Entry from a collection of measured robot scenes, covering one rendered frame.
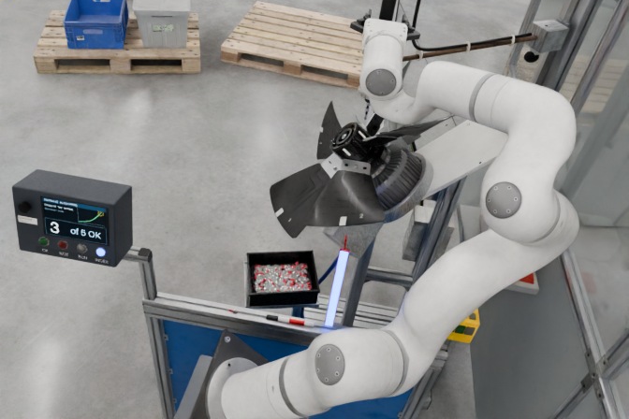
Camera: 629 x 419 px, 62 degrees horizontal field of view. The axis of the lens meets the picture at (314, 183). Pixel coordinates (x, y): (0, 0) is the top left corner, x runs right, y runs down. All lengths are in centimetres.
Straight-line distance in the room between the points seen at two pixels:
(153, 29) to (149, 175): 138
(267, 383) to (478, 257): 49
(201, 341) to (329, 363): 92
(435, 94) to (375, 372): 49
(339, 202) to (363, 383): 67
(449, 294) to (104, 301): 211
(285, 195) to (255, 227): 127
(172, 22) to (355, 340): 363
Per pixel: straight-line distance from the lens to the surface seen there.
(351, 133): 163
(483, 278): 88
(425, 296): 90
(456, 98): 96
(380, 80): 107
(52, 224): 147
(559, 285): 188
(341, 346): 91
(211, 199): 318
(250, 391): 115
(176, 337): 180
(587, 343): 168
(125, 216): 145
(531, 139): 86
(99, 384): 254
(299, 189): 173
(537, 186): 79
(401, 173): 165
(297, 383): 105
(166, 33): 435
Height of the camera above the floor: 218
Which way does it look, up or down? 41 degrees down
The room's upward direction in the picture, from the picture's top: 8 degrees clockwise
